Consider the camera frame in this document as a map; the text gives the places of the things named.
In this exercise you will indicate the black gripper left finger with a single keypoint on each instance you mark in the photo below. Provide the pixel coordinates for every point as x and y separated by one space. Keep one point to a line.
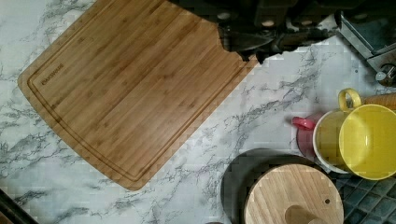
246 42

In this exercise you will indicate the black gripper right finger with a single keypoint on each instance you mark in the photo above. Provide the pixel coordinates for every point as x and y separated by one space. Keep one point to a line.
292 41

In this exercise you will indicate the stainless toaster oven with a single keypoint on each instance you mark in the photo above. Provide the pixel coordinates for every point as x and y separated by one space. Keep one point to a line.
373 37

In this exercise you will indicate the bamboo cutting board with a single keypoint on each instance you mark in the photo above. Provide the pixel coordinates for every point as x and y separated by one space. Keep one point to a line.
129 82

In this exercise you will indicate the yellow mug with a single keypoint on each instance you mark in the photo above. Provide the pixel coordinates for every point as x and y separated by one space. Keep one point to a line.
365 142

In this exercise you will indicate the black canister with wooden lid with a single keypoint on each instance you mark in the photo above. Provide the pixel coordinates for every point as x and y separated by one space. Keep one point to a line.
265 186

